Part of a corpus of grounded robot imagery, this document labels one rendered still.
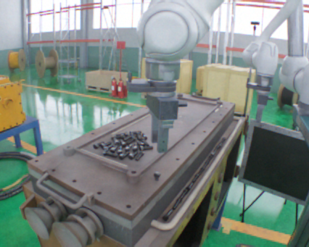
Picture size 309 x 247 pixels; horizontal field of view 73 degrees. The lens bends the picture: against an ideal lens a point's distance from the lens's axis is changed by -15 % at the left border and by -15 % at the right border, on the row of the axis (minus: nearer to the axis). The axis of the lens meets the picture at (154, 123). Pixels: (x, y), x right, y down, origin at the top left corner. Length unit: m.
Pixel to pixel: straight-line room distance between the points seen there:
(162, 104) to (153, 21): 0.25
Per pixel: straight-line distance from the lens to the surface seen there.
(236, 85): 5.82
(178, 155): 0.89
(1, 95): 3.24
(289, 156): 1.90
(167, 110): 0.58
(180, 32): 0.38
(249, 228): 2.69
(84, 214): 0.71
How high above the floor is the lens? 1.78
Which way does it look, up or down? 21 degrees down
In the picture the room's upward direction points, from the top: 2 degrees clockwise
